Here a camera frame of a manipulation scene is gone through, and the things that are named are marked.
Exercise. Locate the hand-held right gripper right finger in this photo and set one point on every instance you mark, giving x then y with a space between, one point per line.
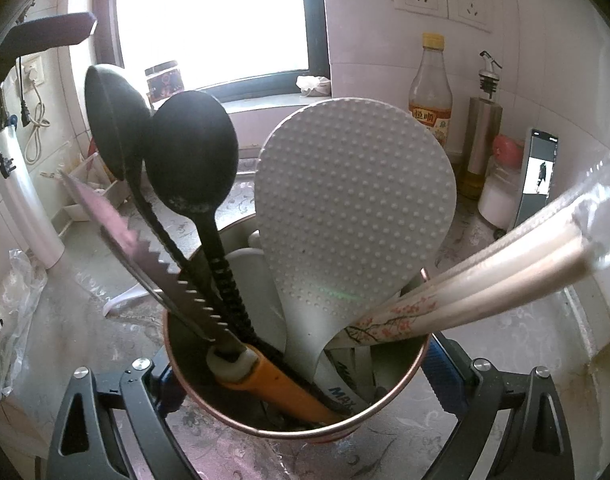
445 380

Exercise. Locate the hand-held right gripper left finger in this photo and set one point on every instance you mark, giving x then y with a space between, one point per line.
169 387

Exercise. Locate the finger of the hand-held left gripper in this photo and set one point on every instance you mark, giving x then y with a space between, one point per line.
50 30

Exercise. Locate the pink metal cup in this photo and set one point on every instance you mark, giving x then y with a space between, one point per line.
395 375

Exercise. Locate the chopsticks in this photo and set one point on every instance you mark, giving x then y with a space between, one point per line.
485 285

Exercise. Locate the black plastic ladle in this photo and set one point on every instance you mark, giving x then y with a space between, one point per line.
115 120

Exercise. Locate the black plastic spoon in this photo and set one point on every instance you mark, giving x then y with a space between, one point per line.
190 155

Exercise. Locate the white rice paddle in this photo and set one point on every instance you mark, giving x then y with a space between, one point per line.
355 200

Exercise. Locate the small white plastic spoon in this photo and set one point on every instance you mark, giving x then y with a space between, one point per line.
122 302

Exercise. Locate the black lid jar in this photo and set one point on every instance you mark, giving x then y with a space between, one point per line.
165 82

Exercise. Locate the black plug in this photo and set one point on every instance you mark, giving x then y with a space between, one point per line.
5 160

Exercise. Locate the black framed window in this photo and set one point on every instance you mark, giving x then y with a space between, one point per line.
210 10

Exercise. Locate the yellow wooden board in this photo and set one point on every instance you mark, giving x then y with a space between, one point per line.
607 345

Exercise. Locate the white pipe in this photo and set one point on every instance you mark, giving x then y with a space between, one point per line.
22 195

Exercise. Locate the clear plastic bag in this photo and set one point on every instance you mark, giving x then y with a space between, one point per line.
10 325

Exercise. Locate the white plastic bin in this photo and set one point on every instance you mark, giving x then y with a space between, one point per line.
75 210

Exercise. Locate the white jar with red lid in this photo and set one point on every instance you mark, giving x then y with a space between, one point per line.
502 185

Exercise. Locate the black smartphone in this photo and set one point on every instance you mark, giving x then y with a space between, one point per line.
537 180

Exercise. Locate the steel oil bottle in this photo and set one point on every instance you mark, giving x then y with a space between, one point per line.
482 145

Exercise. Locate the yellow cap vinegar bottle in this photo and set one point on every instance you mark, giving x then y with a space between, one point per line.
430 105

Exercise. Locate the wall socket with plug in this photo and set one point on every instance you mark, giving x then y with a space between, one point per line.
33 72

